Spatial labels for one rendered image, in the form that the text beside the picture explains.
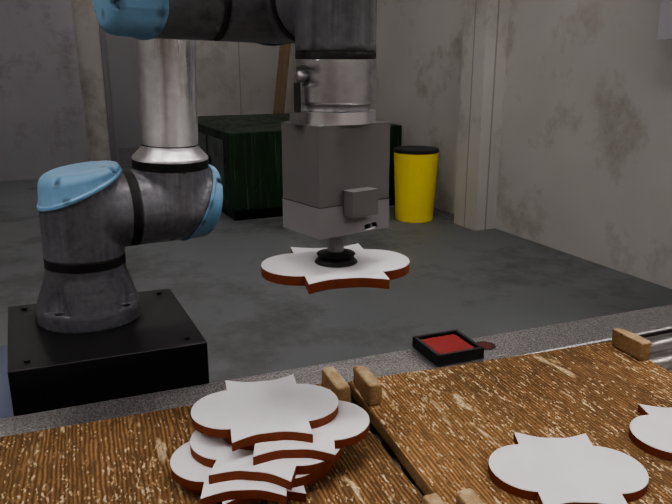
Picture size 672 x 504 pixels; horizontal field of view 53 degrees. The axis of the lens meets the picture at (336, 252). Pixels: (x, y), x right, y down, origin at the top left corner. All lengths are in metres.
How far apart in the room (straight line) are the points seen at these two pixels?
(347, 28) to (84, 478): 0.49
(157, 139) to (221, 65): 8.56
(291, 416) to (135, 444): 0.18
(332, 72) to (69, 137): 8.16
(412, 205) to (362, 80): 5.15
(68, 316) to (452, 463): 0.59
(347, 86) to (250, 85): 9.11
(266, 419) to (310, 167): 0.25
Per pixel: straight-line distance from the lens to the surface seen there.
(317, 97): 0.62
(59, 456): 0.78
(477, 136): 5.52
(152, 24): 0.66
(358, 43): 0.62
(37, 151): 8.70
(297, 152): 0.64
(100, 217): 1.02
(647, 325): 1.21
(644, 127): 4.61
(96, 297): 1.04
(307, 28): 0.63
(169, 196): 1.04
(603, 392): 0.91
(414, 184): 5.72
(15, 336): 1.07
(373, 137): 0.64
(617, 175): 4.75
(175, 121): 1.04
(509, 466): 0.71
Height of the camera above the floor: 1.33
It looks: 16 degrees down
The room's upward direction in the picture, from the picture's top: straight up
